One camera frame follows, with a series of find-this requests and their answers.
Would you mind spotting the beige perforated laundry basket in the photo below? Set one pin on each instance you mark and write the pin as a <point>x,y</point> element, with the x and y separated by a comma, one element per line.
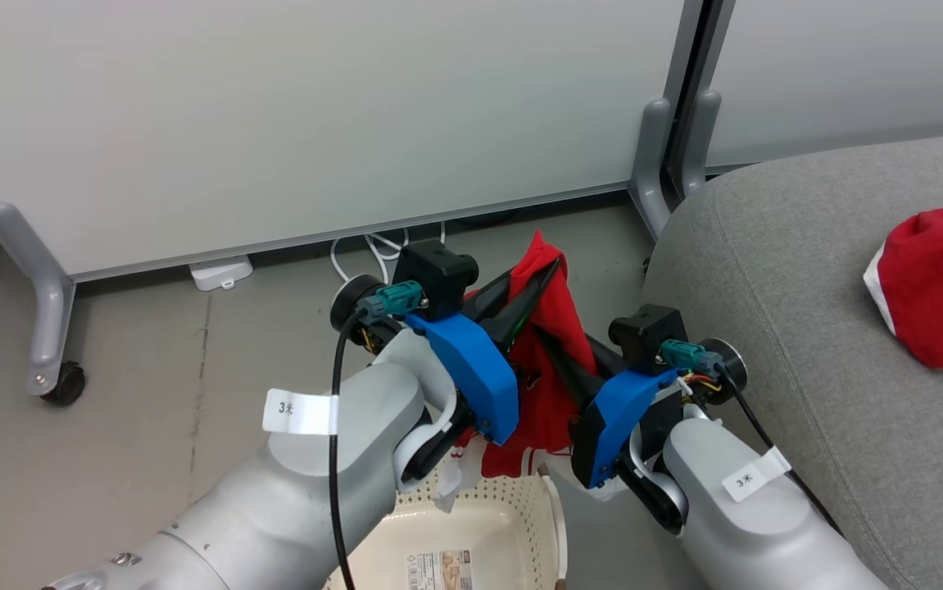
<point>487,524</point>

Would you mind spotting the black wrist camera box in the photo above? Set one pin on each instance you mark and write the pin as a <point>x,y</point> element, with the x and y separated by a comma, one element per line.
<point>438,274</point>
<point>647,332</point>

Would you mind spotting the large white partition panel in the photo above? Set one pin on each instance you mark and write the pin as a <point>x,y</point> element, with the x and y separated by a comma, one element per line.
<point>315,106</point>

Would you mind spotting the grey partition leg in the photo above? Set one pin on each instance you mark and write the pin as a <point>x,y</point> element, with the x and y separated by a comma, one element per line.
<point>704,139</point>
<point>45,311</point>
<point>650,164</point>

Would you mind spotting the grey fabric sofa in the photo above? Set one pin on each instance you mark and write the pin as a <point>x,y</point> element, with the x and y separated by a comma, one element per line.
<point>766,270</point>

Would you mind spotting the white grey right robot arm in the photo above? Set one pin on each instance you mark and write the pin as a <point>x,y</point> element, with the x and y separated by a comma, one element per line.
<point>733,524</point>

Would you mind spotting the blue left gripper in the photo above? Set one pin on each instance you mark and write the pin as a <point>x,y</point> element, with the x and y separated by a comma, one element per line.
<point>475,377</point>

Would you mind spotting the black caster wheel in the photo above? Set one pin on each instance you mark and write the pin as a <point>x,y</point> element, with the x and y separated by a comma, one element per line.
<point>647,265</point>
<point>67,385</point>

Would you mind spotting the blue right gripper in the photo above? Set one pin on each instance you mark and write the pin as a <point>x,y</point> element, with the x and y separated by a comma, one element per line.
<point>610,426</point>

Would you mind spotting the white plastic power box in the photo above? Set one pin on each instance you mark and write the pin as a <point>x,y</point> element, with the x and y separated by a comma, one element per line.
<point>221,272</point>

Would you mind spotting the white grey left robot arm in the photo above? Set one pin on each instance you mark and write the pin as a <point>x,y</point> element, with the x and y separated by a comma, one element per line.
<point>274,508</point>

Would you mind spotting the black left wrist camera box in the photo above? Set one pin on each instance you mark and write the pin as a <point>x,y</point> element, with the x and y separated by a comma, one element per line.
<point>438,274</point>

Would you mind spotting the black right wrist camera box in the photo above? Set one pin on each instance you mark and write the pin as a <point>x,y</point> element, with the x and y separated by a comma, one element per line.
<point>647,332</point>

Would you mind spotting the printed basket label sticker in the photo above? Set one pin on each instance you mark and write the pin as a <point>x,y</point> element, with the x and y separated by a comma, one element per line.
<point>438,571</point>

